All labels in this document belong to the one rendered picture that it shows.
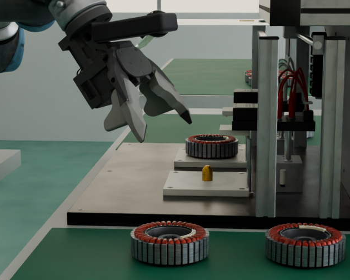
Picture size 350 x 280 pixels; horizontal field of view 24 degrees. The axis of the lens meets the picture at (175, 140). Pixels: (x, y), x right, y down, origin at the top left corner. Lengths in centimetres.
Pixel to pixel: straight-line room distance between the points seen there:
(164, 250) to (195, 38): 513
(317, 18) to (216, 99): 183
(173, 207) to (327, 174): 26
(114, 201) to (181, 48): 485
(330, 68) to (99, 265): 46
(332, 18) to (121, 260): 47
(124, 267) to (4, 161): 81
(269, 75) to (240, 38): 492
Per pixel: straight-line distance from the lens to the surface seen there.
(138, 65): 113
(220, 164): 165
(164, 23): 108
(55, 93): 637
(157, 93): 116
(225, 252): 118
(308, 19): 124
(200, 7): 617
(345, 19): 124
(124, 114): 107
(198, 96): 305
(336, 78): 126
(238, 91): 167
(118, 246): 121
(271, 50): 125
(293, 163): 145
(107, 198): 141
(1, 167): 186
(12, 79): 645
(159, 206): 135
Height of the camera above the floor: 111
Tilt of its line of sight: 10 degrees down
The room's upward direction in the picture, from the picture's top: straight up
